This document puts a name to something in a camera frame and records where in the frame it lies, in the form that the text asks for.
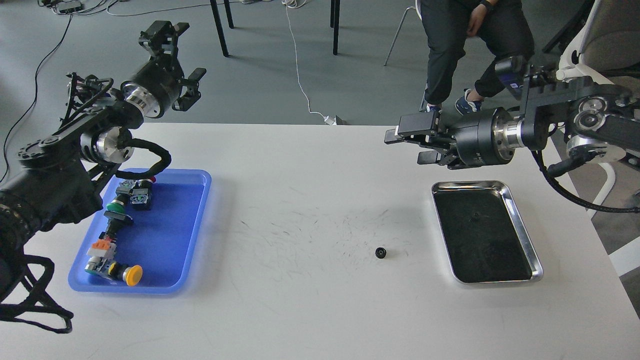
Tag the black table leg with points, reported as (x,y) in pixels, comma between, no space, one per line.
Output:
(334,18)
(219,25)

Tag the seated person in black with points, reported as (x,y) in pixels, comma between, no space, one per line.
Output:
(502,26)

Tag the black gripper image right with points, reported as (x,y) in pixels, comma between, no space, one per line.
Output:
(476,139)

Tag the black table leg right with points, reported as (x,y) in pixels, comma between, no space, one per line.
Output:
(334,18)

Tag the green push button switch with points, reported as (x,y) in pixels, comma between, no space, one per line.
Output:
(117,206)

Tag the white office chair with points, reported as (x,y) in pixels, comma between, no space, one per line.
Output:
(608,45)

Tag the white power adapter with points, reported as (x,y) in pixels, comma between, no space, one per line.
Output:
(334,120)

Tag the blue plastic tray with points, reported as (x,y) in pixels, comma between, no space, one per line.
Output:
(161,240)

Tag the black power strip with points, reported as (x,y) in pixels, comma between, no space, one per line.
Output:
(68,7)

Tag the grey metal chair leg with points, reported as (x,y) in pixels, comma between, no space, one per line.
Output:
(397,33)

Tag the yellow push button switch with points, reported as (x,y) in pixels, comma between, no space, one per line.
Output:
(102,263)

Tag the black table leg left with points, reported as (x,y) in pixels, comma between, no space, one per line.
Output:
(219,25)

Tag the silver metal tray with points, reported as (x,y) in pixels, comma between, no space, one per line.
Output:
(497,248)

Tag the black selector switch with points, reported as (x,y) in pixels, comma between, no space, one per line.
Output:
(116,221)

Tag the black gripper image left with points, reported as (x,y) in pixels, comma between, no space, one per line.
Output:
(158,84)

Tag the red push button switch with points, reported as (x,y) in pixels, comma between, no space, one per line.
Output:
(137,193)

